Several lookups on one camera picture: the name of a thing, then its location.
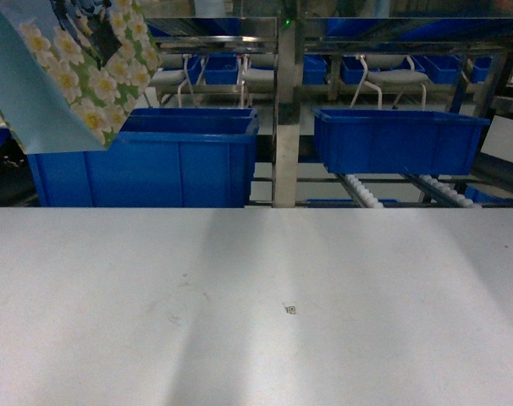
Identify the flower gift bag with daisies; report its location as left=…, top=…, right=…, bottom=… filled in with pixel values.
left=0, top=1, right=159, bottom=155

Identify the white roller track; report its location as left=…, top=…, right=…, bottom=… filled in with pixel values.
left=336, top=174, right=384, bottom=209

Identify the large blue bin near table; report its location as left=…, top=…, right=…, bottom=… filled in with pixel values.
left=28, top=107, right=259, bottom=208

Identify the blue bin on rollers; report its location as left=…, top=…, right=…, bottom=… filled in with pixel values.
left=313, top=108, right=490, bottom=175

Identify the steel rack upright post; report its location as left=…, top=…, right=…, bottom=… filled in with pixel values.
left=273, top=17, right=300, bottom=208

